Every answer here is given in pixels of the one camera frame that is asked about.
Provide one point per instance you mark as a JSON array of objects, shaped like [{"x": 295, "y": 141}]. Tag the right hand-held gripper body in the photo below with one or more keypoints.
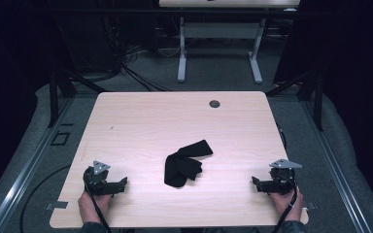
[{"x": 283, "y": 178}]

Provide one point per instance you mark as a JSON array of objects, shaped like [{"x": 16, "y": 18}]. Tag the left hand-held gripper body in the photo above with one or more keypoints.
[{"x": 97, "y": 177}]

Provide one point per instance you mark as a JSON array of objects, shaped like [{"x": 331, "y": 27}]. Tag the black sock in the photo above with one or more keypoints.
[{"x": 181, "y": 168}]

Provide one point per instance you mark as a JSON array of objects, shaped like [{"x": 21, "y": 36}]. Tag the person's right hand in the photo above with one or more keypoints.
[{"x": 285, "y": 204}]

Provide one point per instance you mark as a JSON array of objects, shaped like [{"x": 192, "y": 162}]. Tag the person's left hand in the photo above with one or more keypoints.
[{"x": 92, "y": 207}]

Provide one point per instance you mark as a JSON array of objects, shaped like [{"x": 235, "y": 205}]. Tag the black metal stand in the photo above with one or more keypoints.
[
  {"x": 54, "y": 97},
  {"x": 317, "y": 97}
]

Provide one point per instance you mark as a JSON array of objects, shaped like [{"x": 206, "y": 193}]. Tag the white desk with metal legs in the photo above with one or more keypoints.
[{"x": 220, "y": 30}]

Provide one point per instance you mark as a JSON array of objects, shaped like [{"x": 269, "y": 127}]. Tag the aluminium floor rail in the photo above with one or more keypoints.
[
  {"x": 29, "y": 168},
  {"x": 336, "y": 171}
]

